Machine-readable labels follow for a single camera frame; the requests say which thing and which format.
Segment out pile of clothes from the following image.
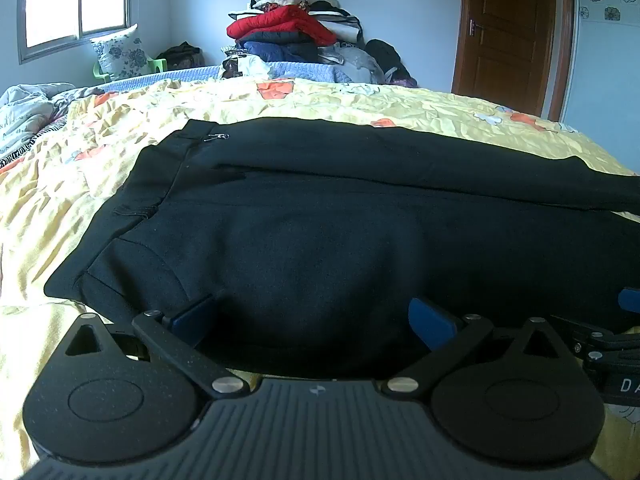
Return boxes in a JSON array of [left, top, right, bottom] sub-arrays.
[[220, 0, 418, 88]]

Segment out wooden door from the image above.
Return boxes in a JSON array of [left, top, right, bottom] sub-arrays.
[[451, 0, 576, 119]]

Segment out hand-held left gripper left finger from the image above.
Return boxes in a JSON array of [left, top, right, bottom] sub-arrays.
[[62, 292, 253, 403]]

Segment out white crumpled quilt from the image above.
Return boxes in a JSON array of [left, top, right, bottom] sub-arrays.
[[0, 82, 103, 161]]

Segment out floral pillow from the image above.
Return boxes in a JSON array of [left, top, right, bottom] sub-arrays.
[[91, 24, 151, 82]]

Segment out dark bag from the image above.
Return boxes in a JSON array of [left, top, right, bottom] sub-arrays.
[[156, 42, 206, 71]]

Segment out green plastic chair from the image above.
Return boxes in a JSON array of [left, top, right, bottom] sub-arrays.
[[94, 56, 169, 84]]

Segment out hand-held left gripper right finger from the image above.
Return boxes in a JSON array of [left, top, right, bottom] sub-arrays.
[[380, 297, 583, 403]]

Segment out yellow floral bedsheet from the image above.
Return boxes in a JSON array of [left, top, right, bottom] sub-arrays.
[[0, 78, 640, 480]]

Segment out blue bed cover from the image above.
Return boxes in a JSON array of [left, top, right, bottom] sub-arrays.
[[101, 61, 375, 94]]

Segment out red puffer jacket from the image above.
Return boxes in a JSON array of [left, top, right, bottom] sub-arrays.
[[226, 6, 337, 49]]

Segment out zebra striped blanket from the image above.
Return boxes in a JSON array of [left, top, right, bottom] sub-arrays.
[[0, 130, 53, 171]]

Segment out window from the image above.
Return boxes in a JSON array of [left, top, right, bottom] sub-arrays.
[[17, 0, 133, 64]]

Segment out black pants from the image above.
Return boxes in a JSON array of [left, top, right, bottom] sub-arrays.
[[44, 116, 640, 378]]

